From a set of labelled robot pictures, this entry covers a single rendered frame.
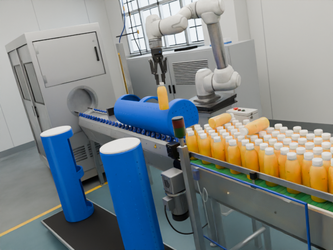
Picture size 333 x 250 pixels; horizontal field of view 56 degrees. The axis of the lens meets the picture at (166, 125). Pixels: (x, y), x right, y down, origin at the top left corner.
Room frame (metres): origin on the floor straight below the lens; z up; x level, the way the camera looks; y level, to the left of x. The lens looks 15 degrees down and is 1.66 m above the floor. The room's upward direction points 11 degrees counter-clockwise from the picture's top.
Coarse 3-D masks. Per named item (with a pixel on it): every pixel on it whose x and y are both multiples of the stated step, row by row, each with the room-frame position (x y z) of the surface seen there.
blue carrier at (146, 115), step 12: (132, 96) 2.94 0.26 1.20; (120, 108) 2.72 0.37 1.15; (132, 108) 2.54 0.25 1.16; (144, 108) 2.39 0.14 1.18; (156, 108) 2.25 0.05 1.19; (180, 108) 2.16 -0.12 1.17; (192, 108) 2.21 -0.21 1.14; (120, 120) 2.77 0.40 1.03; (132, 120) 2.54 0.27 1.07; (144, 120) 2.36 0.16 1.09; (156, 120) 2.21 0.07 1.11; (168, 120) 2.10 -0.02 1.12; (192, 120) 2.20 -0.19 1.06; (156, 132) 2.36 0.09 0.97; (168, 132) 2.12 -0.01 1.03
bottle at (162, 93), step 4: (160, 88) 2.08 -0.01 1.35; (164, 88) 2.08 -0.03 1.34; (160, 92) 2.07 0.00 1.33; (164, 92) 2.07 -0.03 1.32; (160, 96) 2.07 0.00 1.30; (164, 96) 2.07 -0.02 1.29; (160, 100) 2.07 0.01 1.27; (164, 100) 2.07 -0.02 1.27; (160, 104) 2.07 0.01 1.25; (164, 104) 2.07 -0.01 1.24; (160, 108) 2.08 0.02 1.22; (164, 108) 2.06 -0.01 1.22; (168, 108) 2.08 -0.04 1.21
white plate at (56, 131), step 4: (52, 128) 2.96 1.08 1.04; (56, 128) 2.92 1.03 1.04; (60, 128) 2.89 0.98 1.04; (64, 128) 2.86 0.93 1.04; (68, 128) 2.82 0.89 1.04; (44, 132) 2.86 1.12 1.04; (48, 132) 2.82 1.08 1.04; (52, 132) 2.79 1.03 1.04; (56, 132) 2.76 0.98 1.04; (60, 132) 2.74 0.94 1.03; (44, 136) 2.73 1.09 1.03
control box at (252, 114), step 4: (232, 108) 2.17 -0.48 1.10; (240, 108) 2.13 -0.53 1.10; (244, 108) 2.11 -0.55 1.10; (228, 112) 2.11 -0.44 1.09; (232, 112) 2.08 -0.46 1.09; (236, 112) 2.05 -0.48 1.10; (240, 112) 2.03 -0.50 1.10; (244, 112) 2.01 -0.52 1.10; (248, 112) 1.99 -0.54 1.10; (252, 112) 1.99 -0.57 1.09; (256, 112) 2.01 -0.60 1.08; (236, 116) 2.05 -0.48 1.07; (240, 116) 2.02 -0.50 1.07; (244, 116) 2.00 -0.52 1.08; (248, 116) 1.97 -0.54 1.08; (252, 116) 1.99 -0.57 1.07; (256, 116) 2.01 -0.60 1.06; (240, 120) 2.03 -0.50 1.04; (252, 120) 1.99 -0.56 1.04
